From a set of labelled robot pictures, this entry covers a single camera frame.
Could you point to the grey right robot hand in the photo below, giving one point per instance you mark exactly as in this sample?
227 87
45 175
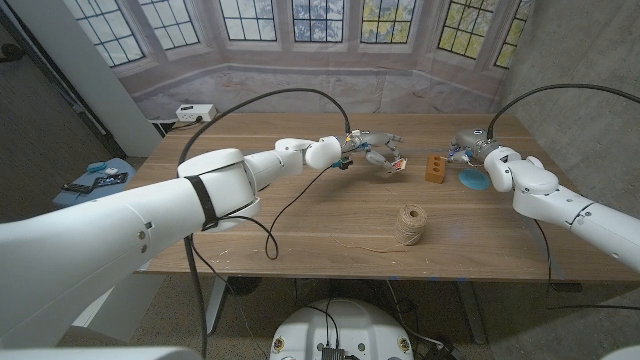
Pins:
472 142

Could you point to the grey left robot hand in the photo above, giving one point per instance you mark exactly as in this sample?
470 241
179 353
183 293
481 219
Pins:
375 140

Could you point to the red white match box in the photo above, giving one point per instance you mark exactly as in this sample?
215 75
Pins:
399 165

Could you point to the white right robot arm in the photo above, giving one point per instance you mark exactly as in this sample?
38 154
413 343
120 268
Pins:
560 200

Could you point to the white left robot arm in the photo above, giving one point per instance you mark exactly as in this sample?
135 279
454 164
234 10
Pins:
125 235

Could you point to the wooden block with two holes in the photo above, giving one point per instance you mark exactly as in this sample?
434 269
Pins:
435 170

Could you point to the blue round disc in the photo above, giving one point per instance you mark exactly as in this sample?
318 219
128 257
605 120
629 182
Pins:
472 180

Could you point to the printed window backdrop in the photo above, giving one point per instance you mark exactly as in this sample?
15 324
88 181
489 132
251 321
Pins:
400 75

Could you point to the brown twine spool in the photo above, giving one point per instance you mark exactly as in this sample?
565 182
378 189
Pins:
411 225

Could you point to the loose twine strand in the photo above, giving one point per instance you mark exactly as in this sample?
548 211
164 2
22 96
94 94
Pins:
370 248

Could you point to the grey table leg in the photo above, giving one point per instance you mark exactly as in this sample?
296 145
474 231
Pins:
472 312
215 305

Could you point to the white power strip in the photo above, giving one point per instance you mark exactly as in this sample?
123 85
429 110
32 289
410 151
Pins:
196 113

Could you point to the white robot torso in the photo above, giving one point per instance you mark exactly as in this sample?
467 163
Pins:
345 325

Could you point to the black round fan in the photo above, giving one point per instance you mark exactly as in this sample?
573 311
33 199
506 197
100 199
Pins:
244 286

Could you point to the white small object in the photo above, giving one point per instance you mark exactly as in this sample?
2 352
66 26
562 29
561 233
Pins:
111 171

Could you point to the long black remote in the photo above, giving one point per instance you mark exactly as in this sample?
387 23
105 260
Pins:
110 180

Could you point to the teal small object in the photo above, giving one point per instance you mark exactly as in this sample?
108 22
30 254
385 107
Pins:
96 167

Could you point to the blue stool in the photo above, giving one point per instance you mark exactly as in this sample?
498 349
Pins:
85 202

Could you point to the short black remote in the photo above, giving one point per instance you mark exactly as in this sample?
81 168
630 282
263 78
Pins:
76 188

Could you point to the white robot chest rim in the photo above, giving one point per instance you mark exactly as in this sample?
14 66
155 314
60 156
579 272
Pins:
100 354

